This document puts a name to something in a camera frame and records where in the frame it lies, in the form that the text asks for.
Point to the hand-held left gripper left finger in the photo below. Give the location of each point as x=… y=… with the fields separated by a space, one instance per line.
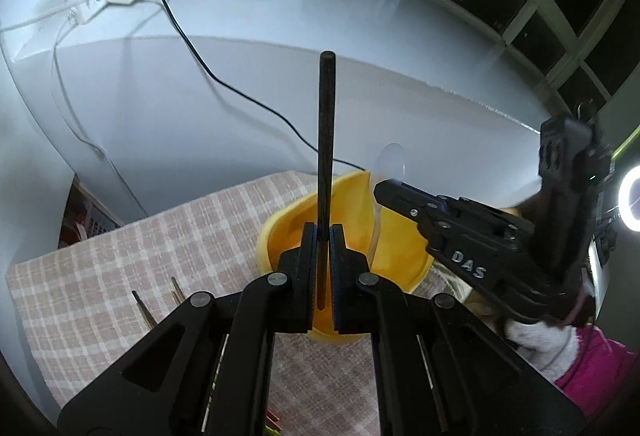
x=314 y=266

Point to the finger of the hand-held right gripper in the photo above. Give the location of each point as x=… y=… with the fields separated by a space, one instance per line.
x=450 y=221

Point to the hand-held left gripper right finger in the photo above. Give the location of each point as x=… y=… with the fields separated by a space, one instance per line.
x=336 y=266

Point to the yellow plastic bowl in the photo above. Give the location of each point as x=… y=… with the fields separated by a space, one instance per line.
x=390 y=261

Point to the clear plastic spoon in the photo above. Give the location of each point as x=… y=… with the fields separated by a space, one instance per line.
x=387 y=160

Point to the black chopstick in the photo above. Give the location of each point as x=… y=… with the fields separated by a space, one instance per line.
x=326 y=140

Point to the brown wooden chopstick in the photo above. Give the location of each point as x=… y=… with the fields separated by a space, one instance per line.
x=176 y=290
x=142 y=308

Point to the pink checked tablecloth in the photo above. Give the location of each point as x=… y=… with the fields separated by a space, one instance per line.
x=150 y=246

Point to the plastic storage basket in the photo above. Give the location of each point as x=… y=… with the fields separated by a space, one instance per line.
x=87 y=221

